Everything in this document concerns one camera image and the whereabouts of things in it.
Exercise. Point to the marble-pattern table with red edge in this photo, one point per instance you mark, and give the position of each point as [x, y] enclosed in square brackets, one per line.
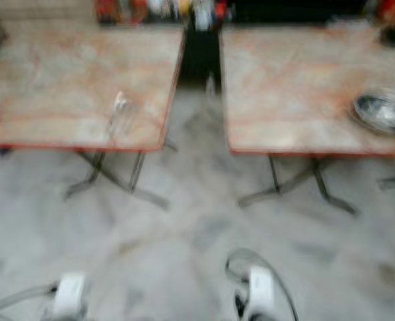
[291, 80]
[77, 73]

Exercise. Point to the silver cutlery piece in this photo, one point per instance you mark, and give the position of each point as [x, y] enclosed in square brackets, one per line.
[121, 107]

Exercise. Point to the steel bowl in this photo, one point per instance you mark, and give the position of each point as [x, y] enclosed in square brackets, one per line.
[383, 112]

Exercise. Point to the dark shelf with colourful goods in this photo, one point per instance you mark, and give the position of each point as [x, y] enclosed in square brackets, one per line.
[150, 10]

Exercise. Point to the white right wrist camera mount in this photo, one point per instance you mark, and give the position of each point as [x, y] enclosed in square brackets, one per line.
[262, 292]

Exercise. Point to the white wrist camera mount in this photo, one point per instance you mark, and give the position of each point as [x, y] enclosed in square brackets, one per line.
[70, 296]
[262, 292]

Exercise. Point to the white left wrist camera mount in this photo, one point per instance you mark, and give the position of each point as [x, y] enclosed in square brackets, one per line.
[70, 296]

